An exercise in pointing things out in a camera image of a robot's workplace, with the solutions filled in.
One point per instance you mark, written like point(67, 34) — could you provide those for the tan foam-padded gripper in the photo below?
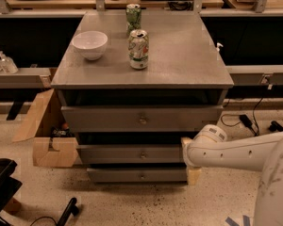
point(187, 154)

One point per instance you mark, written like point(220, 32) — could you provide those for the grey drawer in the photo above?
point(140, 175)
point(130, 153)
point(146, 118)

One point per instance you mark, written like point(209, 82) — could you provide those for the grey top drawer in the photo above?
point(146, 118)

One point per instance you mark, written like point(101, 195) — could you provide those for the clear sanitizer bottle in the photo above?
point(7, 64)

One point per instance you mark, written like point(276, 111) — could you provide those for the white green soda can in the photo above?
point(138, 48)

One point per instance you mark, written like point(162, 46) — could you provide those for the open cardboard box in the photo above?
point(41, 120)

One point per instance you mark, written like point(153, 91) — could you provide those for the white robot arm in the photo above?
point(210, 148)

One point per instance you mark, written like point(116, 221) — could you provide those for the grey drawer cabinet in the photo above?
point(184, 69)

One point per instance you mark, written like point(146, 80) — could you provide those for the white pump dispenser top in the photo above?
point(219, 46)

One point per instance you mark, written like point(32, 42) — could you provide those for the grey metal shelf rail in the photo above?
point(25, 78)

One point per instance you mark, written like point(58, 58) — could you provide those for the white ceramic bowl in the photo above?
point(90, 44)

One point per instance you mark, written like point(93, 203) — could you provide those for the grey bottom drawer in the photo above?
point(140, 175)

